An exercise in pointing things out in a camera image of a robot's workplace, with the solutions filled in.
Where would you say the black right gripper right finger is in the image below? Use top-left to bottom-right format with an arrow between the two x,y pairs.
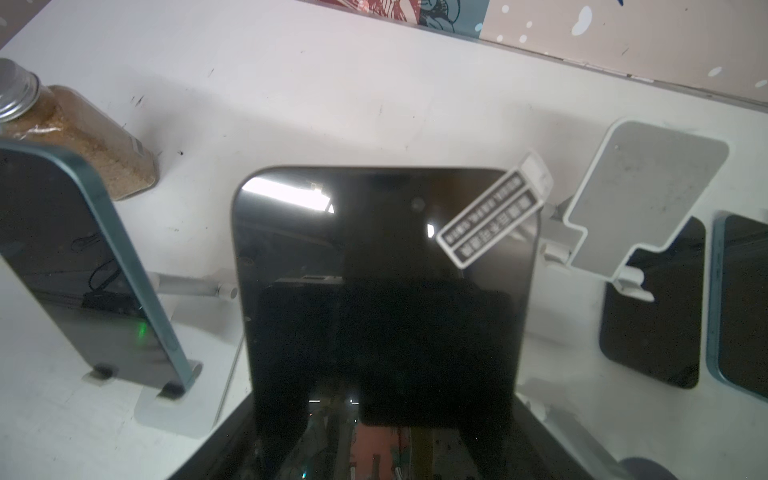
513,394 -> 592,479

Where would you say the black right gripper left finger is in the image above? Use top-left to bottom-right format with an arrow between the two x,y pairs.
170,394 -> 255,480

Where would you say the black phone with sticker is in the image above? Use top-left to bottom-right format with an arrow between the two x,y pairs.
230,152 -> 554,480

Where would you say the teal phone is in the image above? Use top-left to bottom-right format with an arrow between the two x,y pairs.
706,214 -> 767,401

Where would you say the green-edged phone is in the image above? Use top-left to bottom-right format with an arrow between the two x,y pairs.
0,137 -> 204,400

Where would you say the white stand back left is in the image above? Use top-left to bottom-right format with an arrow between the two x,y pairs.
84,272 -> 243,439

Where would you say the white stand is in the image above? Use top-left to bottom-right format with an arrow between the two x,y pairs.
84,272 -> 243,439
517,393 -> 633,479
539,119 -> 731,302

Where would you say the white stand front centre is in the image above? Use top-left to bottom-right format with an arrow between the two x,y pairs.
517,393 -> 633,479

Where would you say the dark round stand front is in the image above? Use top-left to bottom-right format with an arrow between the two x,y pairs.
619,457 -> 678,480

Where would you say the white stand far right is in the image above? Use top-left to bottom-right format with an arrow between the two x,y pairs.
539,119 -> 731,302

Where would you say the brown spice glass jar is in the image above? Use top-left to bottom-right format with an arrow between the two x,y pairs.
1,58 -> 159,200

